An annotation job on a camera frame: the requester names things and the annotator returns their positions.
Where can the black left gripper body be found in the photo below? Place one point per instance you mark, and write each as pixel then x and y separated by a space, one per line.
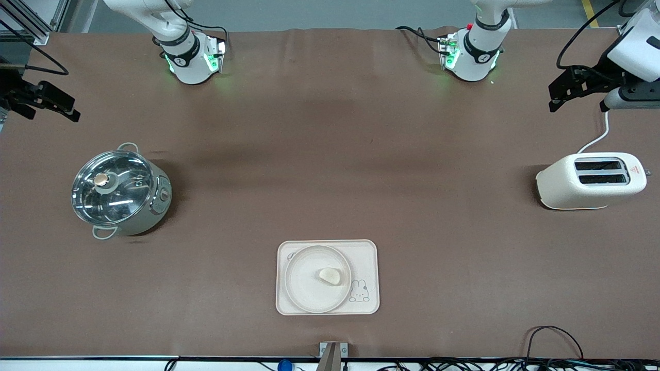
pixel 601 75

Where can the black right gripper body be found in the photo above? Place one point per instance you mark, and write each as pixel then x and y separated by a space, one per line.
pixel 11 91

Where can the small pale steamed bun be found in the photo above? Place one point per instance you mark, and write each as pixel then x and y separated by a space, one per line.
pixel 330 276

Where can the round cream plate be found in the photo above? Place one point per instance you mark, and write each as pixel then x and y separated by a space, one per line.
pixel 304 288

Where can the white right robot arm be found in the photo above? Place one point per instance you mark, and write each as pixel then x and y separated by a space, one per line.
pixel 183 62

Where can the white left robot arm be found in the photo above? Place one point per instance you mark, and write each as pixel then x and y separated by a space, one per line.
pixel 477 51

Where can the cream rabbit print tray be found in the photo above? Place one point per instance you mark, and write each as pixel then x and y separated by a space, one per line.
pixel 368 252

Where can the cream two-slot toaster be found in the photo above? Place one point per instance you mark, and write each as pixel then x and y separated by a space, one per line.
pixel 562 185

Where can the glass pot lid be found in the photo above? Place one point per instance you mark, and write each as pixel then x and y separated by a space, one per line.
pixel 111 188

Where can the silver electric cooking pot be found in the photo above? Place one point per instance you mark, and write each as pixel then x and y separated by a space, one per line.
pixel 160 198

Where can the brown table cover mat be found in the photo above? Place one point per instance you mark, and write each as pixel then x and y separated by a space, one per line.
pixel 330 118

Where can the small blue round cap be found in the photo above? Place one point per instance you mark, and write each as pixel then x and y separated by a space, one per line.
pixel 284 366

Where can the small metal corner bracket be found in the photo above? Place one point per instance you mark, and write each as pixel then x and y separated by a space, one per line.
pixel 623 32

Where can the aluminium profile frame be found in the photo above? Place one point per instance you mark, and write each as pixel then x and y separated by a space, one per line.
pixel 31 26

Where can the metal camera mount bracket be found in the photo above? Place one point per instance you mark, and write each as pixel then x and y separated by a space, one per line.
pixel 332 355

